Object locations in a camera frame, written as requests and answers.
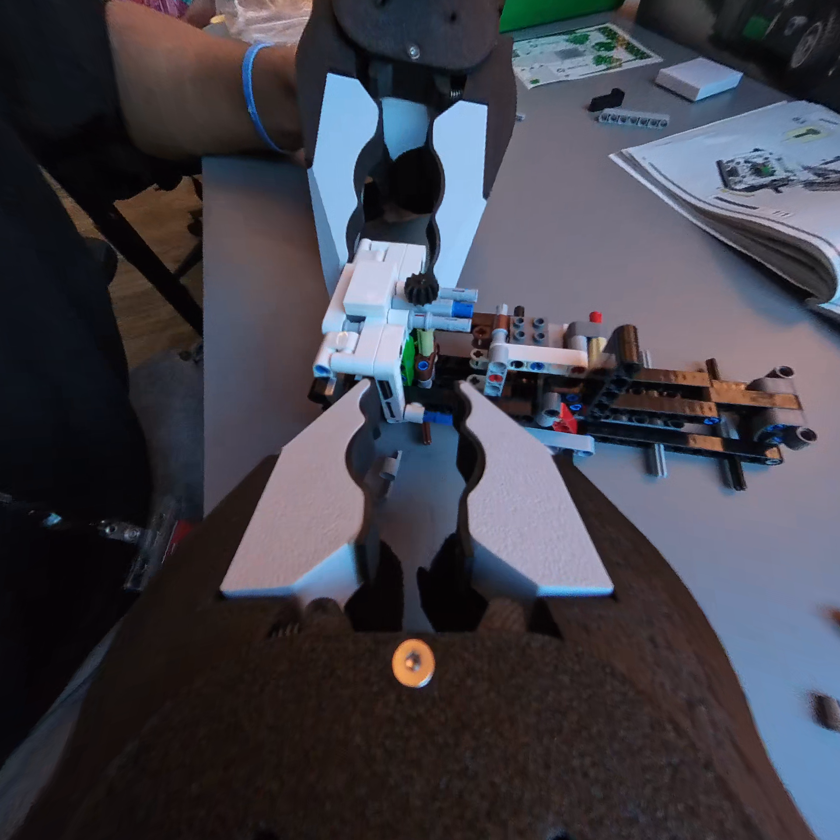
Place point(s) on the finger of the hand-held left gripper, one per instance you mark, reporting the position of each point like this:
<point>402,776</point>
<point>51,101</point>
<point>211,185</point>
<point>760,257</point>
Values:
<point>338,164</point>
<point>463,184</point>

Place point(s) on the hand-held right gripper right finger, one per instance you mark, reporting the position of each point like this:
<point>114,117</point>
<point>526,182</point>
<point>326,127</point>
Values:
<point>531,518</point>

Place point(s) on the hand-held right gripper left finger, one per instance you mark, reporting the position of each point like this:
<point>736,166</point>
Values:
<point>302,518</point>

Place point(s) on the grey lego panel piece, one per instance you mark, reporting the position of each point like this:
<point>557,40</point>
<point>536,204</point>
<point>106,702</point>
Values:
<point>390,467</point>

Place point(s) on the lego truck chassis model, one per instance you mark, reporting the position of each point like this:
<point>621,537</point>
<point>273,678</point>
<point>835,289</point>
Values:
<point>374,295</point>

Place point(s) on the person's left forearm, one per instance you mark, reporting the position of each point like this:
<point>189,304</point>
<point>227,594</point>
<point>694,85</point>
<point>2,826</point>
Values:
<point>190,85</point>

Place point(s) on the black lego connector piece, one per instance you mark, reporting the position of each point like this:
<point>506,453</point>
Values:
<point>605,100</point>

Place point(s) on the lego sticker sheet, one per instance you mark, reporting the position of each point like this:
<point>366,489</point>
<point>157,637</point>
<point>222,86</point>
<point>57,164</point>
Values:
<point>577,56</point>

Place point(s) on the grey lego beam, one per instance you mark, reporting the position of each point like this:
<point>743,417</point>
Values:
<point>633,119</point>

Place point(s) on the lego instruction booklet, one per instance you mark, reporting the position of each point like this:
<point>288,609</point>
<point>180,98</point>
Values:
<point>741,177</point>

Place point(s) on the dark lego piece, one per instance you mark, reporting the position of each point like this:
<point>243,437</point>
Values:
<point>827,710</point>

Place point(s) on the dark lego set box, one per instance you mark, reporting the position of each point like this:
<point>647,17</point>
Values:
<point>787,39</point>

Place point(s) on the blue wristband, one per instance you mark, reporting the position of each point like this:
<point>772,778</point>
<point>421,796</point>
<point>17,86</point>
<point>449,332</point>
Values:
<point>253,98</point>

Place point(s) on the clear plastic bag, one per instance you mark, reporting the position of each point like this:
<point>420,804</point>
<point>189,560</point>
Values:
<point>262,19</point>

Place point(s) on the green box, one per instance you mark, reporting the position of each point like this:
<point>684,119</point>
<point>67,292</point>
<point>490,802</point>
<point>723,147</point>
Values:
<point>558,13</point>

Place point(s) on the metal clip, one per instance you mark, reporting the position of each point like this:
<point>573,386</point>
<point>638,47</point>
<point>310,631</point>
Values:
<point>151,538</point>

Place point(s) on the black chair base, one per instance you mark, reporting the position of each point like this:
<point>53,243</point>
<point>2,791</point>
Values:
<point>151,262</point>

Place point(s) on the pink patterned item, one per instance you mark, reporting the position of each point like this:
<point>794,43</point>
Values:
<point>170,8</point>

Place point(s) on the small white box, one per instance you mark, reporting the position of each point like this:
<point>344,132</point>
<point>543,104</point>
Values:
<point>699,79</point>

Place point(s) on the person's dark jacket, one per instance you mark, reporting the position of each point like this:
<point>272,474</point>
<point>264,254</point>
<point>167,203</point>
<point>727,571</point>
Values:
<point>52,328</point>

